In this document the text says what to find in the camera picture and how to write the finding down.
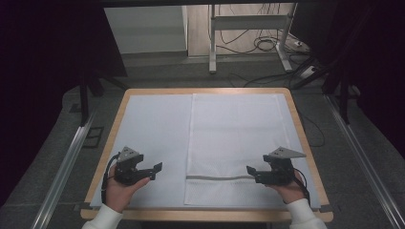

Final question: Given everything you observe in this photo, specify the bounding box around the dark curtain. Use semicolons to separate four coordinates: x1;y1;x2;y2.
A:
0;0;129;206
288;0;405;160

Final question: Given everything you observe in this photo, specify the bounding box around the white table mat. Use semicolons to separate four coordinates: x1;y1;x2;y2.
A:
90;93;321;210

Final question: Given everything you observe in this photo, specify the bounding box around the tangle of black floor cables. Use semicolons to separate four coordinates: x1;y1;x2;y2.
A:
216;3;310;55

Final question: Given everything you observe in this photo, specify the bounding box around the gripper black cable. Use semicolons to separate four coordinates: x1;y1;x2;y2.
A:
100;154;120;205
292;167;311;206

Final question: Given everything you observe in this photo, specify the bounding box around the person's left hand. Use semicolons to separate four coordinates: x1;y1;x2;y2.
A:
104;165;151;214

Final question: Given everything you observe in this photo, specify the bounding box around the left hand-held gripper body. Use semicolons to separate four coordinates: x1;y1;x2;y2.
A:
114;146;151;186

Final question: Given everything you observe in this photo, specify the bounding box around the white cabinet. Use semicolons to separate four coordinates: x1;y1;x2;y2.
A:
103;5;189;55

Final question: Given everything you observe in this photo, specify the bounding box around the white mesh laundry bag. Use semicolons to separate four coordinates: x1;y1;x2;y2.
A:
183;93;292;206

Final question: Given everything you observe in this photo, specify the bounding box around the white power strip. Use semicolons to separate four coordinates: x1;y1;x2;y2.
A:
298;64;320;79

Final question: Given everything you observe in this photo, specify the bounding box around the black metal stand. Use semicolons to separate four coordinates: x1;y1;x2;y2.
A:
290;6;362;126
76;70;129;127

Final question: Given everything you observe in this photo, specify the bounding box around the aluminium floor rail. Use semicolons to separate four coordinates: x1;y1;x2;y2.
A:
31;108;98;229
324;94;405;229

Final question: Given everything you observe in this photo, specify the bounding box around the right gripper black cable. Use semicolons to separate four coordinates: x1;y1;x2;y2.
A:
292;167;311;206

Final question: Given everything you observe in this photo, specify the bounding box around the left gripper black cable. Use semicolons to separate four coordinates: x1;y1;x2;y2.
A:
100;154;120;205

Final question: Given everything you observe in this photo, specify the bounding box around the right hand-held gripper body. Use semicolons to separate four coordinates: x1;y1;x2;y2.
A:
262;146;307;186

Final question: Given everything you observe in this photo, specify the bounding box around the wooden table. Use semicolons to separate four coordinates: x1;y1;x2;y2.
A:
79;87;334;223

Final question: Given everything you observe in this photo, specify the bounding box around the white metal desk frame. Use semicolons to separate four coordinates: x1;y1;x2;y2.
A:
207;3;299;74

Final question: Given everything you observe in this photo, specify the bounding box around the black floor socket plate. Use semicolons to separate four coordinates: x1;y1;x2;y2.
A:
82;126;105;149

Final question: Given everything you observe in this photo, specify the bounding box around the thin black floor cable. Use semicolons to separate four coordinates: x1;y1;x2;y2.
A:
299;111;327;148

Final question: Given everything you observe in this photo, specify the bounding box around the person's right hand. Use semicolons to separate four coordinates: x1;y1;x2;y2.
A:
268;171;309;205

